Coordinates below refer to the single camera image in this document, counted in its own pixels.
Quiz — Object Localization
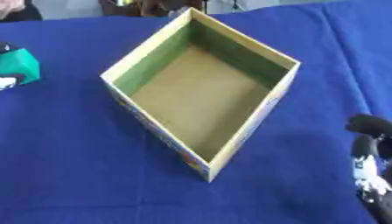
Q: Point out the teal green cube toy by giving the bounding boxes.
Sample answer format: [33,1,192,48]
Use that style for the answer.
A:
[0,41,43,91]

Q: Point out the person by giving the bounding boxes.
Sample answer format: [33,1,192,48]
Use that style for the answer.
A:
[0,0,45,23]

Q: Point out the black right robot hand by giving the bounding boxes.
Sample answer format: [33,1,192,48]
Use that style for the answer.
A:
[343,113,392,224]

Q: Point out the dark brown chair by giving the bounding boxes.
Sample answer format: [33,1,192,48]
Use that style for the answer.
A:
[98,0,206,18]

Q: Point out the tan cardboard box green inside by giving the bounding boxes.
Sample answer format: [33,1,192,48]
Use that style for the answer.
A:
[99,6,302,184]

